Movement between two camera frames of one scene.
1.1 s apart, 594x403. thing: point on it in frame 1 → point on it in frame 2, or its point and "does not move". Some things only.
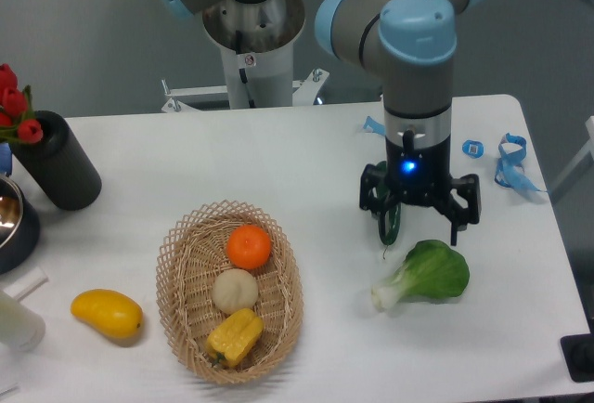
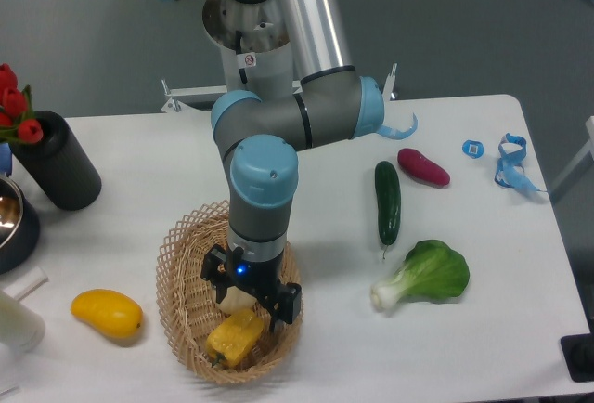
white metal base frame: x=304 y=92 does not move
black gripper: x=420 y=175 → x=228 y=269
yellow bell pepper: x=233 y=338 does not move
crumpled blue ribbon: x=509 y=173 does not move
